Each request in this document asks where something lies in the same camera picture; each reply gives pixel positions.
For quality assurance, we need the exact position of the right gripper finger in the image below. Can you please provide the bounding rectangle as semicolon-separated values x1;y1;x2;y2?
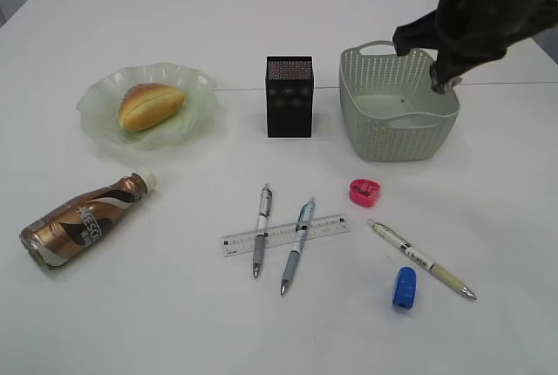
392;10;439;56
434;45;504;82

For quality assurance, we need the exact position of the black covered right gripper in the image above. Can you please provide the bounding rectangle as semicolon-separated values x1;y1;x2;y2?
435;0;557;58

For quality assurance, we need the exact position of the paper with blue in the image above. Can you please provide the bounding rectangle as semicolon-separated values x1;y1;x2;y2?
429;64;462;94

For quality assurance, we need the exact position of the yellow bread loaf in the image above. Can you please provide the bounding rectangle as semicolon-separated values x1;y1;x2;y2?
119;83;186;132

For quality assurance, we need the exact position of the brown coffee drink bottle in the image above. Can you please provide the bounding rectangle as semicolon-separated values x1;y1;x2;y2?
19;168;157;269

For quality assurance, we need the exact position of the pale green plastic basket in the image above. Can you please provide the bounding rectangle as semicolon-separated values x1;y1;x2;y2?
338;41;460;162

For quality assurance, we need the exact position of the black mesh pen holder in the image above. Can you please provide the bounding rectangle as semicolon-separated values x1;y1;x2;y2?
265;56;314;138

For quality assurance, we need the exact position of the pink pencil sharpener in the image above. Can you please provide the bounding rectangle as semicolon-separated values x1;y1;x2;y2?
349;179;381;208

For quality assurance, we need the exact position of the grey grip pen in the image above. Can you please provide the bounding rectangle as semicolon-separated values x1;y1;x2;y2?
252;183;273;279

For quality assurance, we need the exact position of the blue pencil sharpener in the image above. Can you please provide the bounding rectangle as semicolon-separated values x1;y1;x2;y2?
391;267;417;310

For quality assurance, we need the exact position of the blue grey pen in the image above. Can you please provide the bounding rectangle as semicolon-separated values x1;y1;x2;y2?
281;198;316;297

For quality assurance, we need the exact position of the pale green glass plate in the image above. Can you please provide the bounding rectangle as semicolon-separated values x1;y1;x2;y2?
76;63;216;152

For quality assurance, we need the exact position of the clear plastic ruler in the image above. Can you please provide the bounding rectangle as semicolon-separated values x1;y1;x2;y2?
220;215;350;257

